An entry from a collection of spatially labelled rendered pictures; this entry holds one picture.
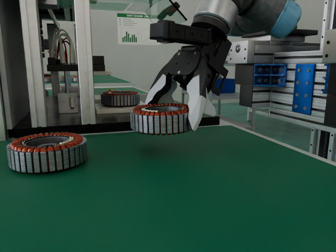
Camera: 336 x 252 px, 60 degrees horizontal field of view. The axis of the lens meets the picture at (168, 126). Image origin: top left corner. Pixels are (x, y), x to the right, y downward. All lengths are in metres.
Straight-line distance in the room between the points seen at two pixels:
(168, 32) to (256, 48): 0.82
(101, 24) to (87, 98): 5.61
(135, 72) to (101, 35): 0.98
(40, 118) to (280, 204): 0.50
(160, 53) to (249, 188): 6.10
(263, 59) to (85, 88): 0.82
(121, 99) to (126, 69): 5.45
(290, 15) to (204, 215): 0.45
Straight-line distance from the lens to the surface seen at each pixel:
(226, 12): 0.56
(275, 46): 1.31
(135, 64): 6.29
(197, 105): 0.46
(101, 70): 0.82
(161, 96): 0.56
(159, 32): 0.47
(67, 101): 0.82
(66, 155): 0.43
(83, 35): 0.66
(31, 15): 0.66
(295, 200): 0.36
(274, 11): 0.62
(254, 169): 0.44
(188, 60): 0.51
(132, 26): 6.33
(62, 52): 0.83
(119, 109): 0.79
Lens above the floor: 0.90
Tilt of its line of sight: 12 degrees down
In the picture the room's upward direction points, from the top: straight up
